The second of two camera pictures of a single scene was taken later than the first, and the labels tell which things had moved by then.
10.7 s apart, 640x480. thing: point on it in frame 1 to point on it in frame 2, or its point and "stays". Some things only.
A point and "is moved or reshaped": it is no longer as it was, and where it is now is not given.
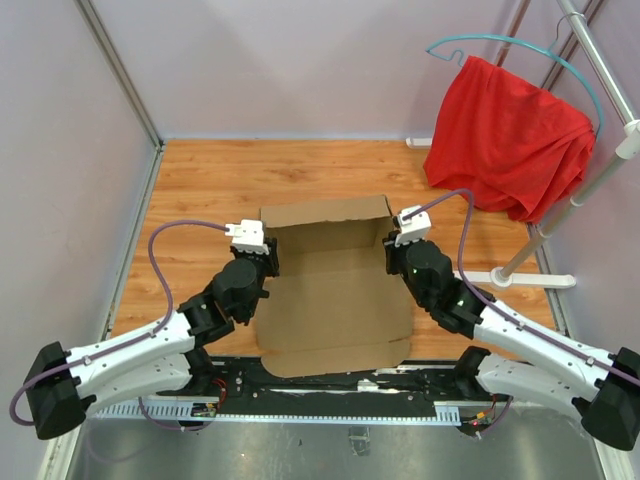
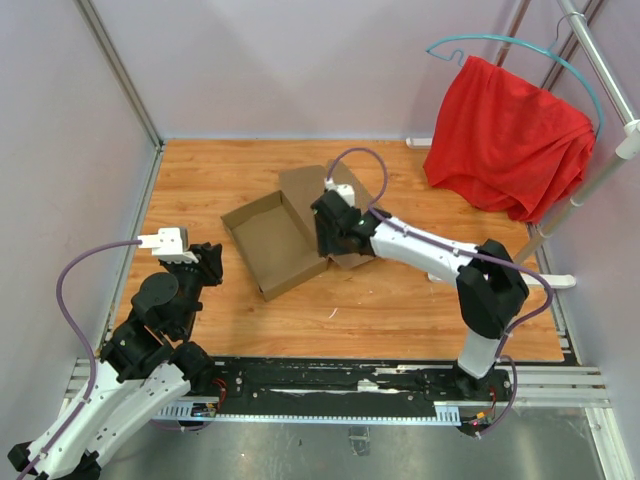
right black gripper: (392, 250) to (326, 245)
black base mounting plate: (447, 384) stays
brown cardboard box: (332, 309) is moved or reshaped
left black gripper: (270, 259) to (210, 262)
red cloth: (514, 145) stays
